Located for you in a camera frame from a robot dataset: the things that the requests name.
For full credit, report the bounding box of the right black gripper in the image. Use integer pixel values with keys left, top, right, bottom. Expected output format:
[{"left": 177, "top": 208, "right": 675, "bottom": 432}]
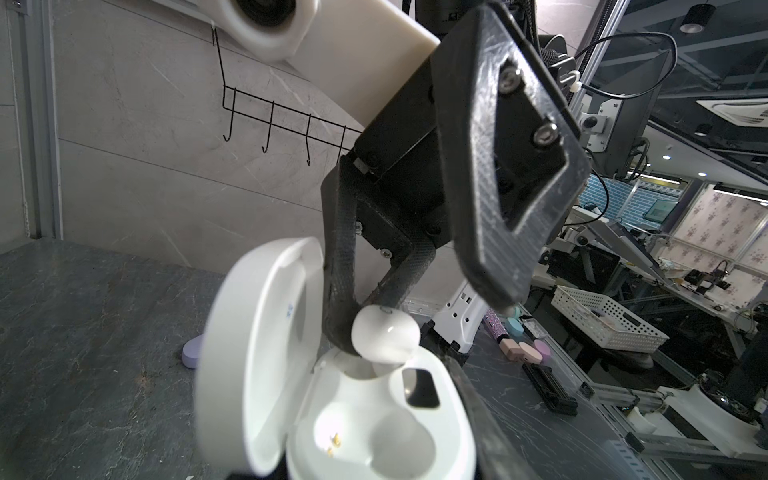
[{"left": 321, "top": 2, "right": 590, "bottom": 356}]

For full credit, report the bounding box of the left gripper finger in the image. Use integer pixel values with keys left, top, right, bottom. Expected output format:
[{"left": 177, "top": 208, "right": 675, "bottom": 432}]
[{"left": 443, "top": 357, "right": 528, "bottom": 479}]

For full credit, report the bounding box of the white earbud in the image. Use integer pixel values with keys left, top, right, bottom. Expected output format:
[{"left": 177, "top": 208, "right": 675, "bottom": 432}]
[{"left": 351, "top": 305, "right": 421, "bottom": 365}]

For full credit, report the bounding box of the white earbud charging case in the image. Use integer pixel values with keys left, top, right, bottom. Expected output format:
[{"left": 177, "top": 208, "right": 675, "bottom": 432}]
[{"left": 194, "top": 237, "right": 476, "bottom": 479}]

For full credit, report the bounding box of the purple earbud charging case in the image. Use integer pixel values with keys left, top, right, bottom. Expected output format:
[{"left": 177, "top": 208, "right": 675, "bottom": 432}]
[{"left": 181, "top": 335, "right": 203, "bottom": 370}]

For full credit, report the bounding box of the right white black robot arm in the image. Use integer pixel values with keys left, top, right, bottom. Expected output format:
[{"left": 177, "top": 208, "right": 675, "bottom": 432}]
[{"left": 322, "top": 1, "right": 590, "bottom": 359}]

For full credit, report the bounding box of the pink glitter tube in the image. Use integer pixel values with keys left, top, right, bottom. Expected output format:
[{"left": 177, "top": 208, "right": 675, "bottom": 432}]
[{"left": 483, "top": 309, "right": 509, "bottom": 343}]

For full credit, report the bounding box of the white plastic basket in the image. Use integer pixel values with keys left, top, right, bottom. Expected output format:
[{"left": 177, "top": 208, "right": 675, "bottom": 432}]
[{"left": 551, "top": 286, "right": 669, "bottom": 354}]

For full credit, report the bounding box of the black wire hook rack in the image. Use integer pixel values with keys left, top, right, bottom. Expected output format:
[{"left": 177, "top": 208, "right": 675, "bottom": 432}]
[{"left": 211, "top": 26, "right": 362, "bottom": 166}]

